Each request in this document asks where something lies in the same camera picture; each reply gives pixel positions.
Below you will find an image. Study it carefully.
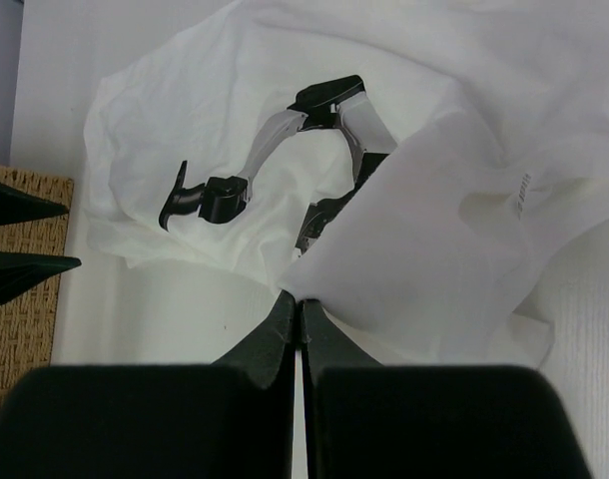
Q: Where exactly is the wicker basket cloth lining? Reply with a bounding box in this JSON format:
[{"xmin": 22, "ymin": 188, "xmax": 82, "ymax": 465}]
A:
[{"xmin": 0, "ymin": 166, "xmax": 74, "ymax": 408}]

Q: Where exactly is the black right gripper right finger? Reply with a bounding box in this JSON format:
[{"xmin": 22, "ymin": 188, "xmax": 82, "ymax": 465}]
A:
[{"xmin": 299, "ymin": 300, "xmax": 591, "ymax": 478}]

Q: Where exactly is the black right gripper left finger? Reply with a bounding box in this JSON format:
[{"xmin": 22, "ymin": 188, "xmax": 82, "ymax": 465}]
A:
[{"xmin": 0, "ymin": 293, "xmax": 296, "ymax": 478}]

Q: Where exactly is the white t shirt robot print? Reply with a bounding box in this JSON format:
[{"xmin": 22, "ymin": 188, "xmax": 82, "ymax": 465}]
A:
[{"xmin": 84, "ymin": 1, "xmax": 609, "ymax": 366}]

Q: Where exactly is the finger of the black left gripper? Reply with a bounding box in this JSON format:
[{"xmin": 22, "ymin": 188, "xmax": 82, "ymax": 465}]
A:
[
  {"xmin": 0, "ymin": 251, "xmax": 82, "ymax": 305},
  {"xmin": 0, "ymin": 183, "xmax": 69, "ymax": 227}
]

